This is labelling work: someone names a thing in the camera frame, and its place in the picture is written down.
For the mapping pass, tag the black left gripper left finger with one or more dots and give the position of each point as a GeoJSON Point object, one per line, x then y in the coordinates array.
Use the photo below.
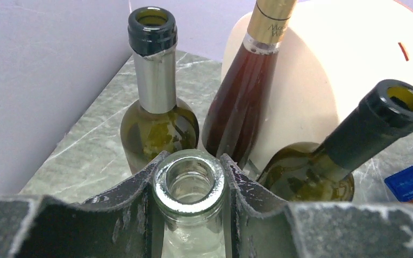
{"type": "Point", "coordinates": [123, 221]}

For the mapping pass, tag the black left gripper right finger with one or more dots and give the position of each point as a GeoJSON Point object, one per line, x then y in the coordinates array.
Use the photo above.
{"type": "Point", "coordinates": [258, 223]}

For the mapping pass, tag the green wine bottle white label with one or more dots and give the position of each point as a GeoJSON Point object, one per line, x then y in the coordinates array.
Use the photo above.
{"type": "Point", "coordinates": [307, 171]}

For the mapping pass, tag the clear glass bottle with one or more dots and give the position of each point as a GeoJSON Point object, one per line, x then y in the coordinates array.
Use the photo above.
{"type": "Point", "coordinates": [189, 187]}

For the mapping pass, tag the green wine bottle brown label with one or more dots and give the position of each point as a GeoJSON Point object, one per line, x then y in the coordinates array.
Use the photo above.
{"type": "Point", "coordinates": [158, 120]}

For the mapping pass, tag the dark wine bottle cream label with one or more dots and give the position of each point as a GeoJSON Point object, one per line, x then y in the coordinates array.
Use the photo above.
{"type": "Point", "coordinates": [232, 123]}

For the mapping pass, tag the blue bottle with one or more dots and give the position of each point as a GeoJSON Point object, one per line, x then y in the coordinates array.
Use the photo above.
{"type": "Point", "coordinates": [401, 184]}

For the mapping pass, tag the cream cylindrical container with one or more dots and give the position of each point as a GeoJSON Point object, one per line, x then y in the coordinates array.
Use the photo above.
{"type": "Point", "coordinates": [331, 55]}

